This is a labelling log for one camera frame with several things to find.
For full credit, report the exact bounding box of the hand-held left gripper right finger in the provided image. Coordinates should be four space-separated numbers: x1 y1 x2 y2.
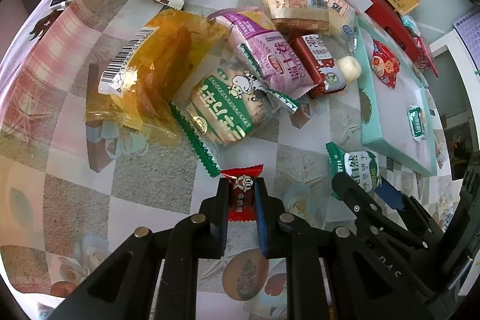
255 178 443 320

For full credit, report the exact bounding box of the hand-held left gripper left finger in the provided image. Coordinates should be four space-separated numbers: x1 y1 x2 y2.
47 178 230 320

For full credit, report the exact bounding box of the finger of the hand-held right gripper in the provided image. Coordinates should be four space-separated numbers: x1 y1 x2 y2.
374 182 454 242
332 174 432 249

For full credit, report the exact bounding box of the small red candy packet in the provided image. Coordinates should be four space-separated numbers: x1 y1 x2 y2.
220 164 264 222

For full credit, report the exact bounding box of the small green white packet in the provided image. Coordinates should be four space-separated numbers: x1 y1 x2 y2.
408 104 428 141
325 142 383 199

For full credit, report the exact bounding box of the teal tray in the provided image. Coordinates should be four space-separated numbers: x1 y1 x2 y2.
356 17 439 176

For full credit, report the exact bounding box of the green biscuit packet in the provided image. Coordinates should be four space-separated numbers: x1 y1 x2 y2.
170 67 301 178

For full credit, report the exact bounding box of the white jelly cup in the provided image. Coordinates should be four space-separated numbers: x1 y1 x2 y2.
320 55 362 94

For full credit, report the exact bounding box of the orange transparent snack packet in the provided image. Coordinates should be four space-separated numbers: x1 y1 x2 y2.
84 9 229 148

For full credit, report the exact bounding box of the purple snack packet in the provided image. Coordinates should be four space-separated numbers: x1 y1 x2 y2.
208 9 319 99

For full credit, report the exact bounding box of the brown cake packet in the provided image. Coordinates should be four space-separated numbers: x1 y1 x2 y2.
256 0 331 35

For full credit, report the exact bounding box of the red round snack packet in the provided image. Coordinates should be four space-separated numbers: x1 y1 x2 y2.
370 40 400 90

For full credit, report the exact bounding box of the white cabinet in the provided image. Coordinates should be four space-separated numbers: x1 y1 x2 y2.
427 31 480 118

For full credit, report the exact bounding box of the red milk snack packet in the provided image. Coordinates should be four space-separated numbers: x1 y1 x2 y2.
290 34 338 97

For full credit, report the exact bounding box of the light blue packet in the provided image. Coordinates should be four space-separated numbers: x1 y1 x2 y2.
401 16 422 37

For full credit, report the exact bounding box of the long red box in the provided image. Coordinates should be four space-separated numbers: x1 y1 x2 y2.
350 0 439 77

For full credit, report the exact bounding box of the purple perforated board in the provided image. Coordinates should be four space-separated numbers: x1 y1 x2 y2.
453 7 480 66

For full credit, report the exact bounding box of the clear bun packet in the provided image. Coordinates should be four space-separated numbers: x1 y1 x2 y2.
307 0 359 54

